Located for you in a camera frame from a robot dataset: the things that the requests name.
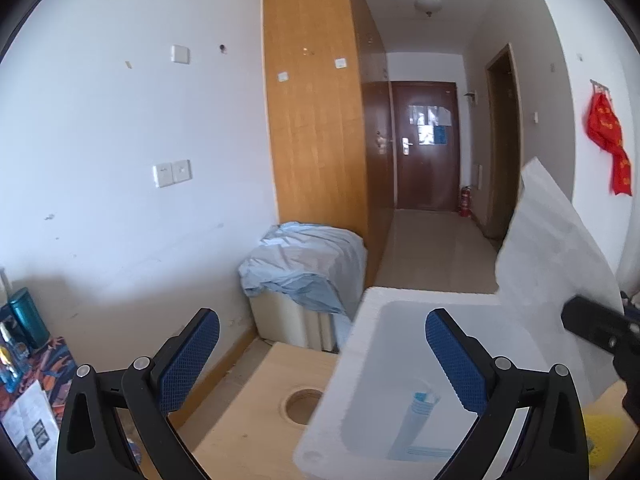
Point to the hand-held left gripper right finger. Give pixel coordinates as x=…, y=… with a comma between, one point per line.
x=455, y=365

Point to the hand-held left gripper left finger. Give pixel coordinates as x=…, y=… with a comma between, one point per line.
x=187, y=360

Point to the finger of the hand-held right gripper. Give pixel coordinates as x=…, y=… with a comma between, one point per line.
x=595, y=325

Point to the yellow sponge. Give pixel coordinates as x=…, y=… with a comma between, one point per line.
x=607, y=437

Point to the white foam sheet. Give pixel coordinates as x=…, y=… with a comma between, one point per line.
x=545, y=260

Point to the white foam box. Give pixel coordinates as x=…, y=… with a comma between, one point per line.
x=370, y=360

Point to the white and blue tube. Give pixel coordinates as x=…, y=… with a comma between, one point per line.
x=417, y=425

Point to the white radiator cabinet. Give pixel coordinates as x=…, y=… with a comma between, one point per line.
x=280, y=320

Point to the colourful patterned cloth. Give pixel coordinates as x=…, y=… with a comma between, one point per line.
x=52, y=365

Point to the light blue cloth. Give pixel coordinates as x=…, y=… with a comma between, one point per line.
x=305, y=260

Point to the red fire extinguisher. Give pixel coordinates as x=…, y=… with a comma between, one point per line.
x=465, y=202

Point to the teal bottle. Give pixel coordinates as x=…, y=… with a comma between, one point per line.
x=27, y=317

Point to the printed paper sheet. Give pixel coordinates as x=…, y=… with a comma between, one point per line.
x=27, y=420

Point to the small blue spray bottle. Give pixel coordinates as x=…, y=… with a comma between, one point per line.
x=10, y=372

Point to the dark brown entrance door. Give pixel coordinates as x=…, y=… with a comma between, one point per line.
x=425, y=175

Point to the red hanging cloth banner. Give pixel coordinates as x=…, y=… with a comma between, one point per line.
x=607, y=130

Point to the brown side door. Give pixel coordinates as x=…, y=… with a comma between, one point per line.
x=502, y=150

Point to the blue paper notice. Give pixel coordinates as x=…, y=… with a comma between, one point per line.
x=440, y=135

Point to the wooden wardrobe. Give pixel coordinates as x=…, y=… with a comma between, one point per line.
x=315, y=135

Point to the round ceiling lamp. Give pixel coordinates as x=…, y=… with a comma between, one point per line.
x=428, y=5

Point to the white double wall socket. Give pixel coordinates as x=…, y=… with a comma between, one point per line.
x=172, y=173

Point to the white hallway wall panel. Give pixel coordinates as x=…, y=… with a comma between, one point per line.
x=476, y=177

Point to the metal wall hook rack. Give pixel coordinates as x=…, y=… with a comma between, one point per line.
x=600, y=85

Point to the square white wall switch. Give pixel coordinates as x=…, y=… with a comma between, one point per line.
x=180, y=54

